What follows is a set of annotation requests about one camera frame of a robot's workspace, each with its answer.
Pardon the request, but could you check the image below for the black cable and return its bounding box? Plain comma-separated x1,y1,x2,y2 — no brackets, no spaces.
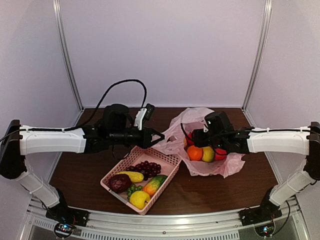
0,78,148,151
180,122,193,141

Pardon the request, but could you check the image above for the dark purple mangosteen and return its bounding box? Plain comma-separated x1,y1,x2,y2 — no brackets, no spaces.
108,173,132,194

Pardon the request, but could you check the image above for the left black cable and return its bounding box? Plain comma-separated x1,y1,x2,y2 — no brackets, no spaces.
0,78,148,151

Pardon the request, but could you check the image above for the aluminium frame post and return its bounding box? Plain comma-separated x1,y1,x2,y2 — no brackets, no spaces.
241,0,273,112
52,0,84,111

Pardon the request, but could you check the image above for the right aluminium frame post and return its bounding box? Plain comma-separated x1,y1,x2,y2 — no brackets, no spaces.
241,0,273,112

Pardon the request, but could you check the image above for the right black cable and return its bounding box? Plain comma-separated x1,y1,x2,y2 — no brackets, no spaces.
180,122,193,141

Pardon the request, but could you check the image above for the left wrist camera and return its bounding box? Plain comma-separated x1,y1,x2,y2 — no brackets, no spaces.
134,103,155,131

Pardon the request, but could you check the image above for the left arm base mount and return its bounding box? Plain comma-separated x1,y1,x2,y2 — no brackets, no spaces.
42,204,89,239

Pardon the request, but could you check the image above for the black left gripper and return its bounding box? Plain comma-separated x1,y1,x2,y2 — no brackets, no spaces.
108,126,165,149

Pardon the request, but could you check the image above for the pink plastic basket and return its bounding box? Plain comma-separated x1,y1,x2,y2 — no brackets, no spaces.
100,146,182,216

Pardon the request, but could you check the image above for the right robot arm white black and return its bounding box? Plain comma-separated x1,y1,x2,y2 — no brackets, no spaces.
191,111,320,221

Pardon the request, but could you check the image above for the pink plastic bag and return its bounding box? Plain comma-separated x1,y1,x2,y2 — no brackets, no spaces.
152,107,245,178

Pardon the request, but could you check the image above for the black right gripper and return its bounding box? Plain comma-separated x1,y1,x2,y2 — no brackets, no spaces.
190,129,226,151

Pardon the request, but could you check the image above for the left aluminium frame post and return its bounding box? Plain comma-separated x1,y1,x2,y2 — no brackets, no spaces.
52,0,84,111

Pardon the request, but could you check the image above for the yellow green pear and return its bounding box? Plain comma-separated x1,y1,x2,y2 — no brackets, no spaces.
201,146,215,163

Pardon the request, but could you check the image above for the green grape bunch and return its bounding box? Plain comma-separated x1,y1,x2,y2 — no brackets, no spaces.
126,184,143,200

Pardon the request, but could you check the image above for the front aluminium rail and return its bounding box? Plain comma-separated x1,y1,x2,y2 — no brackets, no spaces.
18,197,311,240

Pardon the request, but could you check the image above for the red grape bunch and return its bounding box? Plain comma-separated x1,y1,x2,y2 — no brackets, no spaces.
125,160,162,178

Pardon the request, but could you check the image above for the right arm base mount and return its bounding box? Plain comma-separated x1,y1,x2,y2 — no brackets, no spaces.
239,200,283,238

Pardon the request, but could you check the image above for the green orange mango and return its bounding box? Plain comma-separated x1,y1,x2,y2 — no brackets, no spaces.
143,175,167,197

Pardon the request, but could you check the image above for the orange fruit in bag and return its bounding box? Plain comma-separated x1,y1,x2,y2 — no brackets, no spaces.
186,145,203,161

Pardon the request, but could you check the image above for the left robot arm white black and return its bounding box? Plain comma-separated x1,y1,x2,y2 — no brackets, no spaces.
0,104,165,222

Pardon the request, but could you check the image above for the yellow starfruit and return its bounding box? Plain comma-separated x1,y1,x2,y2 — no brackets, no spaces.
117,171,145,183

